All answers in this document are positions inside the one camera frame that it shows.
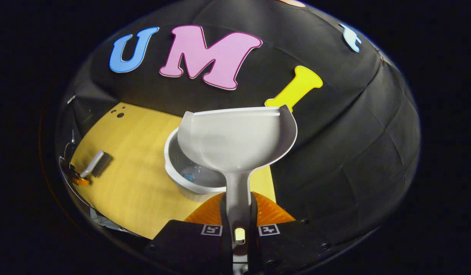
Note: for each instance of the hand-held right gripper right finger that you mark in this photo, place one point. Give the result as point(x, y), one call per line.
point(293, 240)

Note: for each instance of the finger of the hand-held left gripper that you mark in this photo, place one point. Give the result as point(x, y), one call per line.
point(80, 179)

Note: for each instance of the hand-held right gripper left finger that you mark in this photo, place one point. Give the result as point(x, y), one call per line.
point(189, 242)

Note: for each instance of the small grey broom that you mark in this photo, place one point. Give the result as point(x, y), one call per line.
point(95, 162)

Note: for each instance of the white ribbed garbage bin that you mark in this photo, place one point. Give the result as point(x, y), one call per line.
point(178, 179)

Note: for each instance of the dark blue paper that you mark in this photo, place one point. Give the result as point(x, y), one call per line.
point(189, 177)

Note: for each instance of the grey dustpan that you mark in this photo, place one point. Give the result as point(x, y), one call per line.
point(235, 141)

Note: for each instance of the wooden desktop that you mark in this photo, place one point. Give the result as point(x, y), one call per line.
point(136, 152)

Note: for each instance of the white cloth clip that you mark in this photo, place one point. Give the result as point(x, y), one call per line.
point(71, 100)

